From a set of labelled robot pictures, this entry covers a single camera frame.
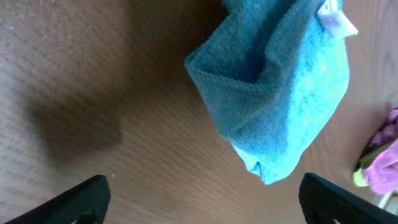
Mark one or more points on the green cloth under purple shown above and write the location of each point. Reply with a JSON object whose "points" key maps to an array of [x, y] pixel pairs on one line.
{"points": [[359, 177]]}

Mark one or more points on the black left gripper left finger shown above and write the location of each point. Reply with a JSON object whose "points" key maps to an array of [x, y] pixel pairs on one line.
{"points": [[87, 202]]}

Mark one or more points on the blue microfiber cloth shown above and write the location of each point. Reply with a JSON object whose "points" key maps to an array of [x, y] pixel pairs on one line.
{"points": [[271, 76]]}

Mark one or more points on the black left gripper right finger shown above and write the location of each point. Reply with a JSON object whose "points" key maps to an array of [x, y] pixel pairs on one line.
{"points": [[324, 202]]}

